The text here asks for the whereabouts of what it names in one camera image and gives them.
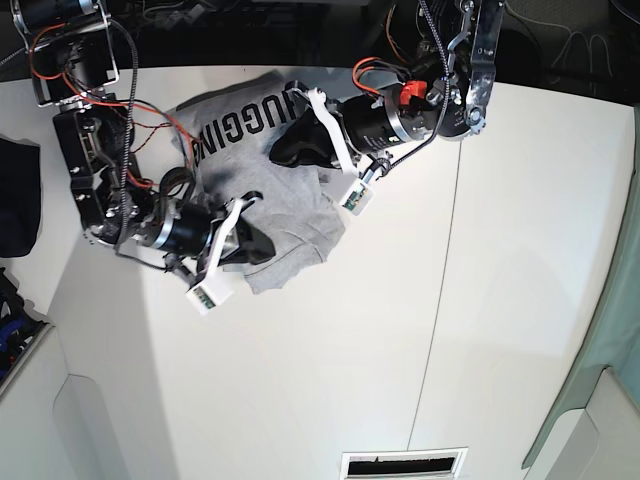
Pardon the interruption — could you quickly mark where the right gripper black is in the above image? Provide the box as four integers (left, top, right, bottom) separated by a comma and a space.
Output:
149, 192, 276, 280

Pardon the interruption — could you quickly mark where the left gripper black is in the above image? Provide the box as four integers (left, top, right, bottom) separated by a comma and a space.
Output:
269, 82, 415, 170

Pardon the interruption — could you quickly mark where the grey t-shirt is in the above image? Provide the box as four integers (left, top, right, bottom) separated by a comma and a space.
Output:
170, 71, 345, 294

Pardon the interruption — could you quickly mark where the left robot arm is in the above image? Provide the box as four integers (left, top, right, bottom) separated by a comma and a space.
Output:
269, 1, 506, 176

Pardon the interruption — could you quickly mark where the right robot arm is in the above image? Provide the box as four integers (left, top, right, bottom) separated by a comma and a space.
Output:
9, 1, 275, 283

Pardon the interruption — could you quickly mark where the dark navy cloth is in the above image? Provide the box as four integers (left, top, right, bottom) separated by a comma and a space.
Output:
0, 138, 42, 258

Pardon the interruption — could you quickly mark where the black blue items pile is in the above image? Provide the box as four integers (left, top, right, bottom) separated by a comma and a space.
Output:
1, 266, 50, 386

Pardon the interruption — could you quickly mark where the white vent slot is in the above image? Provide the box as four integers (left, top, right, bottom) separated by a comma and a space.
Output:
340, 447, 469, 480

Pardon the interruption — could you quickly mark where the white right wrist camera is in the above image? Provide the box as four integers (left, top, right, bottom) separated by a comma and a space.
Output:
186, 274, 233, 315

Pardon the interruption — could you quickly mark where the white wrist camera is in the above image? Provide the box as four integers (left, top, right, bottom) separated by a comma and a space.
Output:
186, 274, 233, 315
341, 180, 375, 216

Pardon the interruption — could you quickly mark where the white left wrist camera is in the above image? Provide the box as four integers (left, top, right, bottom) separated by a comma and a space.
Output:
341, 180, 375, 216

